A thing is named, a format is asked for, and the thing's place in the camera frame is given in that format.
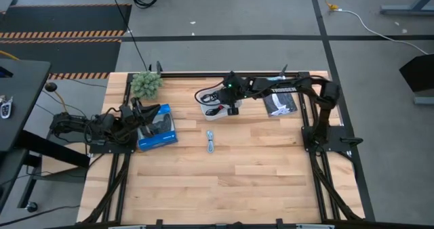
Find black desk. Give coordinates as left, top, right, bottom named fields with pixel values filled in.
left=0, top=58, right=92, bottom=210

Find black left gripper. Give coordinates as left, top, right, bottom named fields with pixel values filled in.
left=118, top=96, right=163, bottom=131

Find black USB-C cable red tie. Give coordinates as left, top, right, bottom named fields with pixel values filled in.
left=204, top=106, right=223, bottom=117

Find black hanging cable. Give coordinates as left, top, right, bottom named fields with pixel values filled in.
left=107, top=0, right=153, bottom=72

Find grey desk leg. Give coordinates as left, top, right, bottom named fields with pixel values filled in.
left=379, top=0, right=434, bottom=17

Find black aluminium table frame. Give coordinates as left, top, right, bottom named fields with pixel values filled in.
left=80, top=70, right=366, bottom=229

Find white floor cable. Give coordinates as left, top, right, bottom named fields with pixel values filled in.
left=336, top=7, right=431, bottom=56

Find dark blue product package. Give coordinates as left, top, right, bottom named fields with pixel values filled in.
left=262, top=75, right=299, bottom=118

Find black hazard striped mat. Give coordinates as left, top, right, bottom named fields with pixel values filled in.
left=0, top=3, right=133, bottom=81

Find green artificial potted plant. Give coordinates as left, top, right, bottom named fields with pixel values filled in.
left=130, top=71, right=164, bottom=100

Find black angular cabinet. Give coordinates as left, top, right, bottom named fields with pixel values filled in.
left=399, top=53, right=434, bottom=106

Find white light bar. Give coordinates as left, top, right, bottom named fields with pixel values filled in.
left=296, top=224, right=336, bottom=229
left=107, top=224, right=147, bottom=229

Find short yellow cable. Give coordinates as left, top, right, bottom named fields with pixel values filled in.
left=53, top=91, right=68, bottom=114

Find white plastic bin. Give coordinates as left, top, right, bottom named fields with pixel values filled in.
left=194, top=82, right=242, bottom=122

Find blue game controller box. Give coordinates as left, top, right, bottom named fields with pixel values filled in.
left=137, top=102, right=179, bottom=152

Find white key fob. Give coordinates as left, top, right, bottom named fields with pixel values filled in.
left=0, top=96, right=14, bottom=120

